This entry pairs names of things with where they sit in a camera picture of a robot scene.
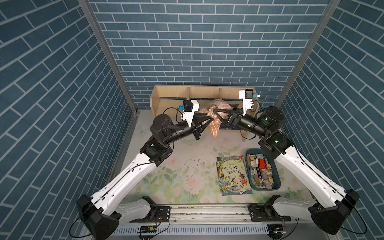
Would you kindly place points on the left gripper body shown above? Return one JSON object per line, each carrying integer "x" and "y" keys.
{"x": 193, "y": 128}

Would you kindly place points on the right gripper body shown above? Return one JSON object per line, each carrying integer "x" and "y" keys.
{"x": 237, "y": 121}

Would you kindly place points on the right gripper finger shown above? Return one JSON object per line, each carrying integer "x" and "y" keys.
{"x": 218, "y": 120}
{"x": 228, "y": 112}

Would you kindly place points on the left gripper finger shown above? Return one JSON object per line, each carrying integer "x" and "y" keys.
{"x": 202, "y": 116}
{"x": 207, "y": 126}

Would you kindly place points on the light wooden bookshelf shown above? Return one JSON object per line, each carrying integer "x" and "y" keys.
{"x": 165, "y": 96}

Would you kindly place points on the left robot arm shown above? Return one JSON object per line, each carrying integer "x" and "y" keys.
{"x": 151, "y": 155}

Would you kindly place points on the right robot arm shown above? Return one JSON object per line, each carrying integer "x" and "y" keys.
{"x": 332, "y": 204}

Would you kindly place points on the dark blue book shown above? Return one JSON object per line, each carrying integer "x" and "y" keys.
{"x": 230, "y": 127}

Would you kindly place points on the children's picture book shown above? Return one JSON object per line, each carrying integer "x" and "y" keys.
{"x": 232, "y": 176}

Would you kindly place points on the teal tray of items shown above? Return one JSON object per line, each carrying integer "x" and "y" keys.
{"x": 262, "y": 171}

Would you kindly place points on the right circuit board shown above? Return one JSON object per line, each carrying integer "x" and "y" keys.
{"x": 276, "y": 229}

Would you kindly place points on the circuit board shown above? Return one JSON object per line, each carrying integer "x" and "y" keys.
{"x": 145, "y": 230}
{"x": 276, "y": 229}

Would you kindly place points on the left circuit board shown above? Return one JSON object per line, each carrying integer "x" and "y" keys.
{"x": 145, "y": 230}

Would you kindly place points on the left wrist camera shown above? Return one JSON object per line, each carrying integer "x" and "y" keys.
{"x": 188, "y": 109}

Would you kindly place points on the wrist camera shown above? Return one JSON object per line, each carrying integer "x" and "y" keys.
{"x": 188, "y": 109}
{"x": 250, "y": 100}

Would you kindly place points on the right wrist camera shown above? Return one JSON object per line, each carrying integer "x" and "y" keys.
{"x": 250, "y": 100}

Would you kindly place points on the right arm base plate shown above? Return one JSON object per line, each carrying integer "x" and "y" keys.
{"x": 265, "y": 213}

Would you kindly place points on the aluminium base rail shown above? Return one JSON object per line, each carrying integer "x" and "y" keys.
{"x": 207, "y": 214}

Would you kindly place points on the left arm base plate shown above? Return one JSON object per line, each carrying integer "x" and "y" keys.
{"x": 159, "y": 213}

